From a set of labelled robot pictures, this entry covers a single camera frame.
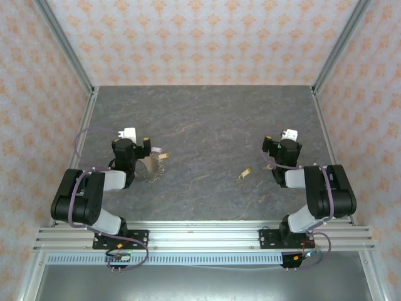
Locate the metal band keyring with rings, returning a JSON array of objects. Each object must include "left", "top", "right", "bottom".
[{"left": 135, "top": 152, "right": 166, "bottom": 185}]

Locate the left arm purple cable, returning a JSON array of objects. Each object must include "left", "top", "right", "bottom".
[{"left": 68, "top": 127, "right": 150, "bottom": 272}]

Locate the aluminium lower frame rail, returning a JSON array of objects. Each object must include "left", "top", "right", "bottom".
[
  {"left": 17, "top": 250, "right": 48, "bottom": 301},
  {"left": 358, "top": 250, "right": 388, "bottom": 301}
]

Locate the small controller board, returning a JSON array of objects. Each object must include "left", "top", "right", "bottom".
[
  {"left": 293, "top": 249, "right": 320, "bottom": 263},
  {"left": 105, "top": 249, "right": 132, "bottom": 263}
]

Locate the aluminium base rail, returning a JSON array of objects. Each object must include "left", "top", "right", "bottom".
[{"left": 33, "top": 220, "right": 375, "bottom": 251}]

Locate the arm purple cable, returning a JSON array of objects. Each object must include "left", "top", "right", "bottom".
[
  {"left": 259, "top": 130, "right": 333, "bottom": 271},
  {"left": 68, "top": 127, "right": 150, "bottom": 272}
]

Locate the aluminium frame post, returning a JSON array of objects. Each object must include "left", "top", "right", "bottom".
[
  {"left": 311, "top": 0, "right": 374, "bottom": 95},
  {"left": 33, "top": 0, "right": 96, "bottom": 95}
]

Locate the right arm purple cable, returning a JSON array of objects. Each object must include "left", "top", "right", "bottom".
[{"left": 259, "top": 130, "right": 333, "bottom": 271}]

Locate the grey metal shelf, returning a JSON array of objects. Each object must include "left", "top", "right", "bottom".
[{"left": 34, "top": 265, "right": 375, "bottom": 301}]

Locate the slotted white cable duct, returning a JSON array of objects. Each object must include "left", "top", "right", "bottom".
[{"left": 46, "top": 253, "right": 317, "bottom": 266}]

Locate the aluminium table edge rail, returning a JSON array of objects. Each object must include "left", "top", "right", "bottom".
[
  {"left": 311, "top": 87, "right": 357, "bottom": 226},
  {"left": 51, "top": 87, "right": 100, "bottom": 226}
]

